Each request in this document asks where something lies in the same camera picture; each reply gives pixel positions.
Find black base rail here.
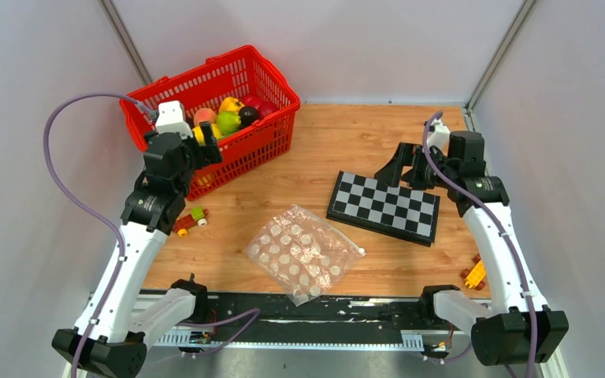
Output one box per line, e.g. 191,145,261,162
85,289,492,351

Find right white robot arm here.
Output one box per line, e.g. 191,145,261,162
375,131,569,369

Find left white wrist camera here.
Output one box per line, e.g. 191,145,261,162
155,100,193,139

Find black white chessboard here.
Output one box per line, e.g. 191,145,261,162
326,171,440,247

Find yellow red toy block car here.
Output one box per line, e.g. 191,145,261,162
460,254,486,291

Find yellow mango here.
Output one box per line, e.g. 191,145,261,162
192,124,224,146

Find clear polka dot zip bag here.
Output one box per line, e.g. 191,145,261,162
243,205,366,306

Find green pear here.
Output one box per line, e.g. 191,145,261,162
216,111,242,136

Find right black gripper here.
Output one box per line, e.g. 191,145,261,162
374,142,456,191

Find yellow bell pepper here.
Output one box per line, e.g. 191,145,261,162
217,97,245,114

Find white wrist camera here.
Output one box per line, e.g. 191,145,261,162
426,118,451,150
155,100,193,139

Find red green toy block car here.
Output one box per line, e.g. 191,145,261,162
173,206,209,238

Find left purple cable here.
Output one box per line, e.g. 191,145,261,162
43,92,158,378

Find red apple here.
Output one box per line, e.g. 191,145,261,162
257,101,279,120

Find red plastic shopping basket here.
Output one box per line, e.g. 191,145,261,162
130,45,301,201

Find purple cable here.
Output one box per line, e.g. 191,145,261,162
421,110,538,378
43,92,158,378

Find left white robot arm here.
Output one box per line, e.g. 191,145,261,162
52,122,222,377

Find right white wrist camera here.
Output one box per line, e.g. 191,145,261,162
426,118,451,150

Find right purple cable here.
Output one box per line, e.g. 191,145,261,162
421,110,538,378

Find peach fruit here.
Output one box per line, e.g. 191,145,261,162
193,107,217,127

